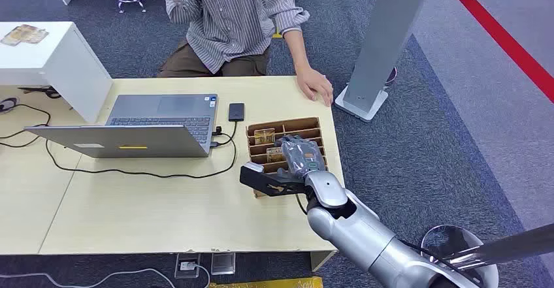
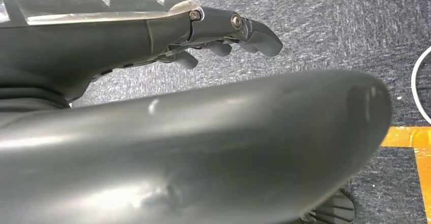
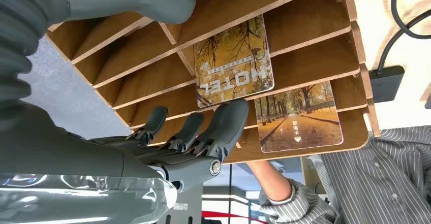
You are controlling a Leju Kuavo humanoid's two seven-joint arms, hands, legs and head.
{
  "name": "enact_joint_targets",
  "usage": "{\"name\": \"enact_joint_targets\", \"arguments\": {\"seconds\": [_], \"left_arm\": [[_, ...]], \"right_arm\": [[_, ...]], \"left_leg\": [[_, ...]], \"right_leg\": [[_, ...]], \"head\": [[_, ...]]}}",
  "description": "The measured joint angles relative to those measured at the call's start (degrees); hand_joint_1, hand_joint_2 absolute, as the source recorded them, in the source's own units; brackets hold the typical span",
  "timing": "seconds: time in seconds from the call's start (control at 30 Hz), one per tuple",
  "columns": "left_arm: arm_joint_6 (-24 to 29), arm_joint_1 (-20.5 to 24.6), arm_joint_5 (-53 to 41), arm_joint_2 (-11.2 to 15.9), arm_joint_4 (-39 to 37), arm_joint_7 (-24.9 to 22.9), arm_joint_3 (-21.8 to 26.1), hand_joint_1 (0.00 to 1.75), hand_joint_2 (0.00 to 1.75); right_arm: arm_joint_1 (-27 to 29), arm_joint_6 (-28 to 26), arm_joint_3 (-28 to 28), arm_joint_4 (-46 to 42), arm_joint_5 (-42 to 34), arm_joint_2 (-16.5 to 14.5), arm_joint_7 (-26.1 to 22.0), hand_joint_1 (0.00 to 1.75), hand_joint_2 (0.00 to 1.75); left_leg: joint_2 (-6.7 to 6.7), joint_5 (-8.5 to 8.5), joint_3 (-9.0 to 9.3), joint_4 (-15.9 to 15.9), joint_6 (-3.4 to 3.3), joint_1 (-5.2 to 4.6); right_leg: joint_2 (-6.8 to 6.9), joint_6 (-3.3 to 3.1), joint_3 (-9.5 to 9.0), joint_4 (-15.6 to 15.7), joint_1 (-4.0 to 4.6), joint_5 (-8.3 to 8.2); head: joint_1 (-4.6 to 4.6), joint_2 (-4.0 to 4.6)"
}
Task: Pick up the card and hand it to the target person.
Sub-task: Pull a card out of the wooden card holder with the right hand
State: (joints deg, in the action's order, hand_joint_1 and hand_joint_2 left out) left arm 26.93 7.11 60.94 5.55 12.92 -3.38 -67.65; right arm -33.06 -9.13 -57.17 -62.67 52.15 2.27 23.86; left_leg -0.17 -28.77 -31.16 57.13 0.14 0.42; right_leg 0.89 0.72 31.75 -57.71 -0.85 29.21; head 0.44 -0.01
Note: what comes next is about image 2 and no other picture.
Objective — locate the ribbed dark grey robot part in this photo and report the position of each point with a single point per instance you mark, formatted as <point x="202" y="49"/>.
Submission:
<point x="333" y="210"/>

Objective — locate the yellow floor tape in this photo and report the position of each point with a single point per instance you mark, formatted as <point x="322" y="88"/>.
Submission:
<point x="422" y="168"/>

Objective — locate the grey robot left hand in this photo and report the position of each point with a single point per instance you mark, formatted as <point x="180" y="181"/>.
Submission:
<point x="202" y="155"/>

